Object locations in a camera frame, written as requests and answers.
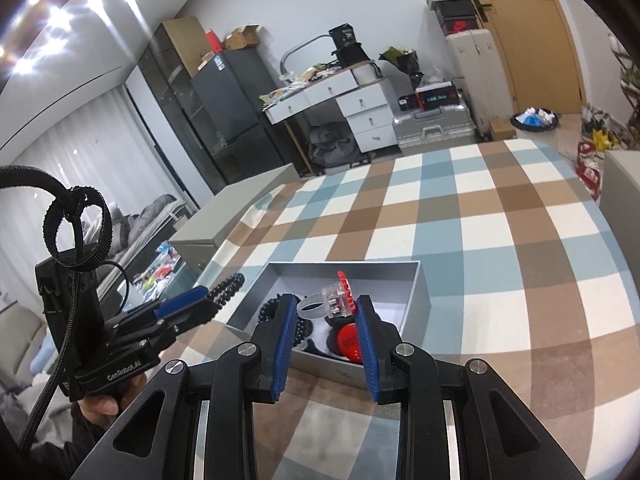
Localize black hair tie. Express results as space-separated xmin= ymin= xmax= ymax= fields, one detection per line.
xmin=257 ymin=296 xmax=314 ymax=346

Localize red China badge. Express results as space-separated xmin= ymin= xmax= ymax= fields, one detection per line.
xmin=326 ymin=323 xmax=362 ymax=364

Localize black bead bracelet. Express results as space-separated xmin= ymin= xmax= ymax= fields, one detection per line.
xmin=205 ymin=273 xmax=246 ymax=309

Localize clear red toy ring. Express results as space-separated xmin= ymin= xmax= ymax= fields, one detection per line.
xmin=296 ymin=270 xmax=357 ymax=321

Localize left hand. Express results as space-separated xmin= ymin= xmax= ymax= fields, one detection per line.
xmin=78 ymin=374 xmax=148 ymax=430

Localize grey cardboard box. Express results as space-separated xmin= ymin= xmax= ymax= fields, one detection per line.
xmin=228 ymin=261 xmax=431 ymax=389

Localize grey left nightstand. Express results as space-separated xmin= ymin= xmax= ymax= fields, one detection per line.
xmin=169 ymin=164 xmax=300 ymax=272

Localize plaid bed cover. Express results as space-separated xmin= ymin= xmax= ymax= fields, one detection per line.
xmin=200 ymin=139 xmax=639 ymax=479

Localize black refrigerator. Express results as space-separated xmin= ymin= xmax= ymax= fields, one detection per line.
xmin=192 ymin=49 xmax=306 ymax=184

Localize silver aluminium suitcase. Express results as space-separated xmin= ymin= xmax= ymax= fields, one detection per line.
xmin=393 ymin=102 xmax=477 ymax=155

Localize white dressing desk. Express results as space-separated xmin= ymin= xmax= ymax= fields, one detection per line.
xmin=264 ymin=62 xmax=399 ymax=153

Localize black red shoe box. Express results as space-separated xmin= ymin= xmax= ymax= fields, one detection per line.
xmin=414 ymin=81 xmax=460 ymax=110

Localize black basket with items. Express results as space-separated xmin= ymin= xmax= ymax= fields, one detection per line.
xmin=510 ymin=107 xmax=560 ymax=133

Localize black flower bouquet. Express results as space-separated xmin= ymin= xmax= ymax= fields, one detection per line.
xmin=378 ymin=47 xmax=420 ymax=76

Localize black gift bag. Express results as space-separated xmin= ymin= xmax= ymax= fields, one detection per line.
xmin=329 ymin=23 xmax=370 ymax=68

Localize white upright suitcase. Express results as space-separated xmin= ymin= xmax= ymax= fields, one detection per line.
xmin=446 ymin=29 xmax=514 ymax=134

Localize stacked shoe boxes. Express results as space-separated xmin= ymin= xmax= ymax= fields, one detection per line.
xmin=425 ymin=0 xmax=478 ymax=36

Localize wooden door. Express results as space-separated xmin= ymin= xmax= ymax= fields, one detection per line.
xmin=472 ymin=0 xmax=584 ymax=114

